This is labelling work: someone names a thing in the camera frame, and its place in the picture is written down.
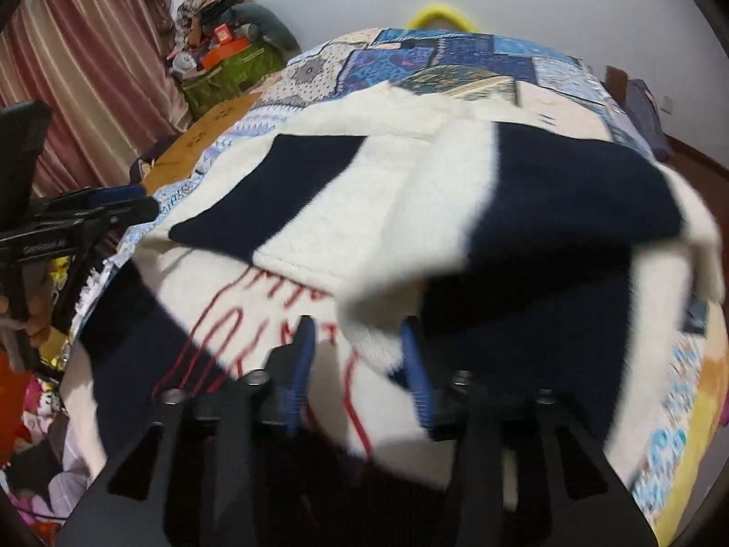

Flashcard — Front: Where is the grey stuffed cloth bundle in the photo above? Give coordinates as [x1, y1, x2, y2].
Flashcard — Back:
[219, 2, 302, 50]

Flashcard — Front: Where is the dark purple cloth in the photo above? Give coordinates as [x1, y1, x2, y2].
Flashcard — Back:
[605, 66, 674, 161]

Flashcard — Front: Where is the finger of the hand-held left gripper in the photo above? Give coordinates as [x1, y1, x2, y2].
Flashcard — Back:
[34, 185, 160, 234]

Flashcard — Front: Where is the patchwork printed bedspread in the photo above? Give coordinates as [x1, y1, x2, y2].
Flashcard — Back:
[68, 27, 729, 547]

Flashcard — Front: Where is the yellow ring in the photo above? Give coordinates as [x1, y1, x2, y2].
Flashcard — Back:
[408, 3, 477, 31]

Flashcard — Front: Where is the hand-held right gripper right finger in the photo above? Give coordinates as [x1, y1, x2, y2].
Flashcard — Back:
[399, 319, 613, 547]

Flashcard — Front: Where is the green bag with clutter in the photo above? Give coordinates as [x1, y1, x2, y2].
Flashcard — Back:
[169, 0, 302, 120]

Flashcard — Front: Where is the white and navy striped sweater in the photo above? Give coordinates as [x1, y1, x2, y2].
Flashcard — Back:
[59, 83, 722, 502]

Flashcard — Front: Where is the pink striped curtain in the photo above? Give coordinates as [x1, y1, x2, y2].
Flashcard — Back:
[0, 0, 195, 197]

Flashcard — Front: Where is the pile of colourful clothes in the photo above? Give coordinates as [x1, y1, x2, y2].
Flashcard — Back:
[0, 256, 109, 531]

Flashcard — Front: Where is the person's left hand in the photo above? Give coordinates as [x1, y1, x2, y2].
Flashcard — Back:
[0, 273, 63, 354]

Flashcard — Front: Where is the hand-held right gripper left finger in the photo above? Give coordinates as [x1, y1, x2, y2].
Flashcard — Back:
[106, 315, 318, 547]

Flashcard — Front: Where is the brown cardboard box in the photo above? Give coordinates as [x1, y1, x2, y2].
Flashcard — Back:
[140, 91, 264, 192]

